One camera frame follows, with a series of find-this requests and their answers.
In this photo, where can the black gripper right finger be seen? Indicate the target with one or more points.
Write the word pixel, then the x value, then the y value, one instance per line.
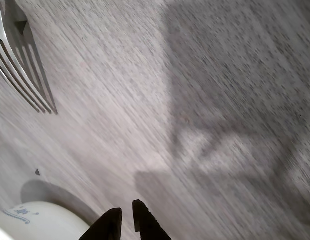
pixel 144 222

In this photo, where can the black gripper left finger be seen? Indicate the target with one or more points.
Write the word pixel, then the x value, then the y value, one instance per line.
pixel 109 227

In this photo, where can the metal fork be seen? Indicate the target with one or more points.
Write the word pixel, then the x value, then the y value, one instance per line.
pixel 0 32

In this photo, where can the white round plate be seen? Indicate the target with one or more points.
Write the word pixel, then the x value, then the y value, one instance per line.
pixel 44 225

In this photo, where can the small black tape marker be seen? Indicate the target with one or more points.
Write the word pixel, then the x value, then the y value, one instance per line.
pixel 21 25
pixel 36 172

